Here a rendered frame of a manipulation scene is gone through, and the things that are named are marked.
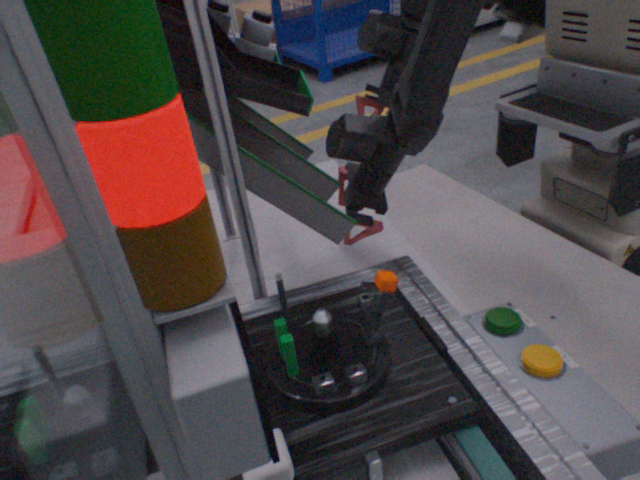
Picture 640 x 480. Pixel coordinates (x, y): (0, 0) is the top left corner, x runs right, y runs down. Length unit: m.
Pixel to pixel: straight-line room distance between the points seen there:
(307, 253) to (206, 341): 0.74
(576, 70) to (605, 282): 0.38
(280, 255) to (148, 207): 0.79
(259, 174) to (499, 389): 0.39
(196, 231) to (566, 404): 0.46
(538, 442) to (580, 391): 0.08
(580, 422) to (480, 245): 0.47
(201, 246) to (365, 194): 0.66
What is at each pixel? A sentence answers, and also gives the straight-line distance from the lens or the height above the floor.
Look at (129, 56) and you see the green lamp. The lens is 0.24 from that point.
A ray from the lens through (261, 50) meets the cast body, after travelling 0.91.
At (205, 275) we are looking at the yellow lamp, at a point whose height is 1.27.
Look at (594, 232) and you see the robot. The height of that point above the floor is 0.80.
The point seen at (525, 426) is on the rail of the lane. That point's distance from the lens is 0.62.
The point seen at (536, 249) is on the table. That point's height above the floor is 0.86.
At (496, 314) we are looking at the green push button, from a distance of 0.71.
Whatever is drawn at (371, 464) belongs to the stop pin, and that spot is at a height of 0.96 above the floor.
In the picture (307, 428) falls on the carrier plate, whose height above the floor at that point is 0.97.
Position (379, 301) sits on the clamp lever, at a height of 1.04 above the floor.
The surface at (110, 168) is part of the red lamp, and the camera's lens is 0.26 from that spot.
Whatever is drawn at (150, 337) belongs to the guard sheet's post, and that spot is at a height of 1.24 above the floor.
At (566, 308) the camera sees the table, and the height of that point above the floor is 0.86.
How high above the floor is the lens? 1.43
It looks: 33 degrees down
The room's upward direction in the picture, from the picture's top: 8 degrees counter-clockwise
